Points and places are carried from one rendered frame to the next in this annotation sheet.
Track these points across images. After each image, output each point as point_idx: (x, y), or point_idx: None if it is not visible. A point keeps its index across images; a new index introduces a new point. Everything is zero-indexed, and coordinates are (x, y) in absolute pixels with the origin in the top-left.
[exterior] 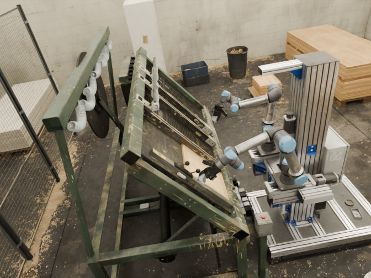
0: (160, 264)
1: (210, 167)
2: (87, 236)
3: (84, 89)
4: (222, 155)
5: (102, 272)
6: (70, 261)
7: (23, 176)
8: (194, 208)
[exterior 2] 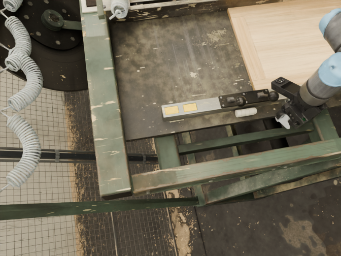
0: (294, 140)
1: (294, 101)
2: (173, 204)
3: (6, 63)
4: (312, 77)
5: (220, 202)
6: (196, 156)
7: (115, 73)
8: (297, 164)
